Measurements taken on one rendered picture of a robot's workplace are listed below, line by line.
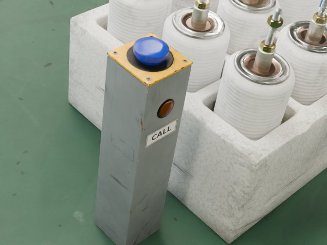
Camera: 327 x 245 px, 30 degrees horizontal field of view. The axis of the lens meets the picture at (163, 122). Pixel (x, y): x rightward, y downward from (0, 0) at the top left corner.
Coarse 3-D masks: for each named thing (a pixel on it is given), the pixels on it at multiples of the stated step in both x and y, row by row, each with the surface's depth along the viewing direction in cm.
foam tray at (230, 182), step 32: (96, 32) 94; (96, 64) 96; (224, 64) 93; (96, 96) 100; (192, 96) 86; (192, 128) 85; (224, 128) 82; (288, 128) 83; (320, 128) 89; (192, 160) 88; (224, 160) 82; (256, 160) 78; (288, 160) 87; (320, 160) 99; (192, 192) 91; (224, 192) 85; (256, 192) 85; (288, 192) 96; (224, 224) 88
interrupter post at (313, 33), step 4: (312, 20) 85; (312, 24) 85; (316, 24) 85; (320, 24) 85; (324, 24) 85; (312, 28) 86; (316, 28) 85; (320, 28) 85; (324, 28) 86; (308, 32) 87; (312, 32) 86; (316, 32) 86; (320, 32) 86; (308, 36) 87; (312, 36) 86; (316, 36) 86; (320, 36) 86; (312, 40) 87; (316, 40) 87; (320, 40) 87
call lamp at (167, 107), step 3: (168, 102) 70; (171, 102) 70; (165, 105) 70; (168, 105) 70; (171, 105) 71; (162, 108) 70; (165, 108) 70; (168, 108) 71; (171, 108) 71; (162, 111) 70; (165, 111) 70; (168, 111) 71; (159, 114) 70; (162, 114) 70; (165, 114) 71
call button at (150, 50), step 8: (136, 40) 69; (144, 40) 68; (152, 40) 69; (160, 40) 69; (136, 48) 67; (144, 48) 67; (152, 48) 68; (160, 48) 68; (168, 48) 68; (136, 56) 67; (144, 56) 67; (152, 56) 67; (160, 56) 67; (152, 64) 68
